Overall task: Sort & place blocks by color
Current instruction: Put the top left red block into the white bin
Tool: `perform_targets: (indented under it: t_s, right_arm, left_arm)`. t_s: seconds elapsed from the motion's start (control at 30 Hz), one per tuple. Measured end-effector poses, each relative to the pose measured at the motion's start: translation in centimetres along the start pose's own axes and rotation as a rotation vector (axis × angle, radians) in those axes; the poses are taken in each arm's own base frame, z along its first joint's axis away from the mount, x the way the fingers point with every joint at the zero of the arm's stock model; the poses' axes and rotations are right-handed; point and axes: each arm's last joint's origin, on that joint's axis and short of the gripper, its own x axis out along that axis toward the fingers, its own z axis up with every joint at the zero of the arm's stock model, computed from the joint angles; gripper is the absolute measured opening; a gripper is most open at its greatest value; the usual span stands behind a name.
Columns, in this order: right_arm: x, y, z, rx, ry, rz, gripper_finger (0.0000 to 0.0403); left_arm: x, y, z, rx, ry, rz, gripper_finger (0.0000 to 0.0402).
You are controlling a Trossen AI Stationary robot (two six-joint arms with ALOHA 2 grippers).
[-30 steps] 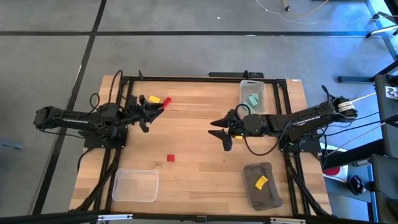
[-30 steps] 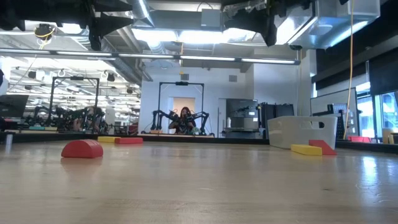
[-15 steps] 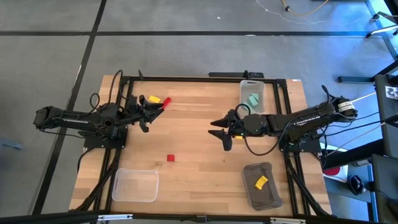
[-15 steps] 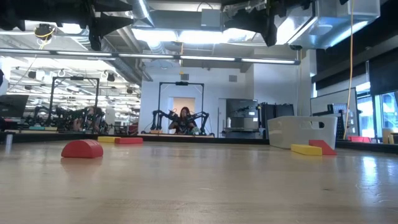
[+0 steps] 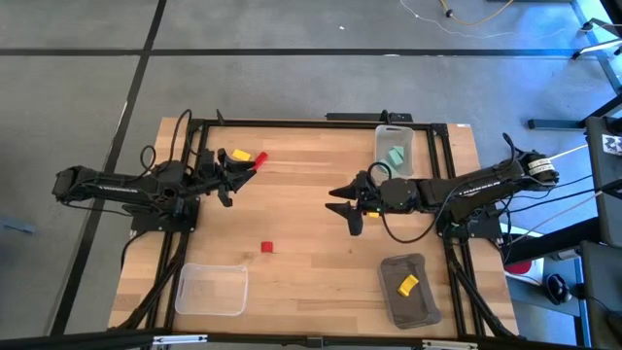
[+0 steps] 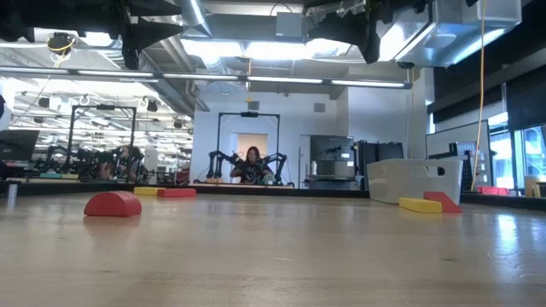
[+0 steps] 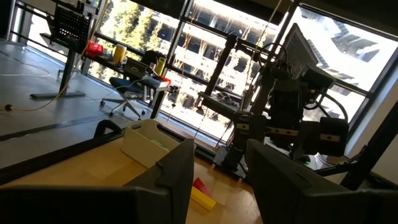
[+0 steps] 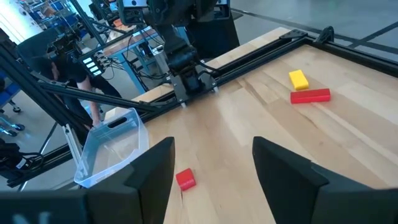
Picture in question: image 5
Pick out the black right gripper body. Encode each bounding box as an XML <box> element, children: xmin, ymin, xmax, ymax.
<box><xmin>362</xmin><ymin>169</ymin><xmax>389</xmax><ymax>218</ymax></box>

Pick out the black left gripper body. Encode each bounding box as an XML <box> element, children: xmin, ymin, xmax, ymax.
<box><xmin>193</xmin><ymin>149</ymin><xmax>223</xmax><ymax>196</ymax></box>

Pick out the yellow arch block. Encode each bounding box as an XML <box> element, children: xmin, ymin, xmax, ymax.
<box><xmin>397</xmin><ymin>273</ymin><xmax>420</xmax><ymax>298</ymax></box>

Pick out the white translucent plastic bin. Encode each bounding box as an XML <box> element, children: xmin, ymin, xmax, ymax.
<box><xmin>373</xmin><ymin>123</ymin><xmax>417</xmax><ymax>185</ymax></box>

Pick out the black mounting bar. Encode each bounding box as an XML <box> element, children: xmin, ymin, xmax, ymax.
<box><xmin>325</xmin><ymin>110</ymin><xmax>414</xmax><ymax>123</ymax></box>

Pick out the clear square plastic bin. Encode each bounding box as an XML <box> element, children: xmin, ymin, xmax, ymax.
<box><xmin>174</xmin><ymin>262</ymin><xmax>250</xmax><ymax>318</ymax></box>

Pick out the dark grey plastic bin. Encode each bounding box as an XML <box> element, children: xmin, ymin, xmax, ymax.
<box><xmin>378</xmin><ymin>252</ymin><xmax>444</xmax><ymax>331</ymax></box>

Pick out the red round object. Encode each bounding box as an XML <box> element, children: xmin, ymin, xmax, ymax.
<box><xmin>503</xmin><ymin>260</ymin><xmax>534</xmax><ymax>276</ymax></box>

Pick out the black diagonal beam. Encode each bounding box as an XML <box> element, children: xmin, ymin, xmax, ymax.
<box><xmin>500</xmin><ymin>216</ymin><xmax>602</xmax><ymax>266</ymax></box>

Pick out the black floor stand base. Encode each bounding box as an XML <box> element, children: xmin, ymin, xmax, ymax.
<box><xmin>528</xmin><ymin>118</ymin><xmax>587</xmax><ymax>131</ymax></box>

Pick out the blue floor object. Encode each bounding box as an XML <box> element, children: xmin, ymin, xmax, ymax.
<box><xmin>0</xmin><ymin>216</ymin><xmax>39</xmax><ymax>238</ymax></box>

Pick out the black equipment cart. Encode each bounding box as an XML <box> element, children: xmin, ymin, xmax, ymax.
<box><xmin>582</xmin><ymin>114</ymin><xmax>622</xmax><ymax>249</ymax></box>

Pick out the white printed marker tag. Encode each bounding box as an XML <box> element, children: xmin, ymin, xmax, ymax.
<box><xmin>602</xmin><ymin>134</ymin><xmax>622</xmax><ymax>157</ymax></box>

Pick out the blue-lit metal stand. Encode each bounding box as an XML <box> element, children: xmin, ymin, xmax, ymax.
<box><xmin>570</xmin><ymin>0</ymin><xmax>622</xmax><ymax>96</ymax></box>

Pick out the black table frame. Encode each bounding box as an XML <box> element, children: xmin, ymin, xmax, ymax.
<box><xmin>145</xmin><ymin>118</ymin><xmax>519</xmax><ymax>340</ymax></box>

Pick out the black and silver rail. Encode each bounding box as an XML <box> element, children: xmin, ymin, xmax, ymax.
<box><xmin>0</xmin><ymin>330</ymin><xmax>622</xmax><ymax>350</ymax></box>

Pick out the black left cable bundle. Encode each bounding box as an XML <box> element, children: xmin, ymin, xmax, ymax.
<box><xmin>114</xmin><ymin>231</ymin><xmax>189</xmax><ymax>332</ymax></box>

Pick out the black cable bundle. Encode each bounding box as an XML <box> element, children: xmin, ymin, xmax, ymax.
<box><xmin>446</xmin><ymin>242</ymin><xmax>519</xmax><ymax>339</ymax></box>
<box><xmin>114</xmin><ymin>231</ymin><xmax>189</xmax><ymax>332</ymax></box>

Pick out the black right cable bundle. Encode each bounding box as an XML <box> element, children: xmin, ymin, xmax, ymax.
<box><xmin>446</xmin><ymin>242</ymin><xmax>519</xmax><ymax>339</ymax></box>

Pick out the thin white floor cable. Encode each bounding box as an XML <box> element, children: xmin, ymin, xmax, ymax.
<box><xmin>398</xmin><ymin>0</ymin><xmax>516</xmax><ymax>40</ymax></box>

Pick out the orange floor cable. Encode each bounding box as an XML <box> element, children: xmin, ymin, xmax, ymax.
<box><xmin>438</xmin><ymin>0</ymin><xmax>515</xmax><ymax>26</ymax></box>

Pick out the white power cable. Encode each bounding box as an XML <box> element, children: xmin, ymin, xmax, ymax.
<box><xmin>553</xmin><ymin>143</ymin><xmax>589</xmax><ymax>161</ymax></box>

